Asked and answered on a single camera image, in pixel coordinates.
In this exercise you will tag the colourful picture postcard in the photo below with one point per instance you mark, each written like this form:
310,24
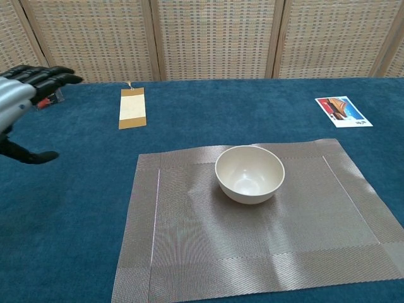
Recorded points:
342,110

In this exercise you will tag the white ceramic bowl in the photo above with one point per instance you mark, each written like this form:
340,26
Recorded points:
249,176

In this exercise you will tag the brown and cream bookmark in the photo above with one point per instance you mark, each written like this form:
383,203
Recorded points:
132,109

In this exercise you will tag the blue velvet tablecloth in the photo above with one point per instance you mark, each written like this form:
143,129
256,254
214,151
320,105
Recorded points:
79,205

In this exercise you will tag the woven bamboo folding screen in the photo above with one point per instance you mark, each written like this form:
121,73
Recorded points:
214,38

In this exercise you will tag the gray woven placemat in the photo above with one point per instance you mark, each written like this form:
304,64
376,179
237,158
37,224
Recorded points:
221,246

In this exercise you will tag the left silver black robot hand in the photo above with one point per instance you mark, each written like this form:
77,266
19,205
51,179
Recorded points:
19,91

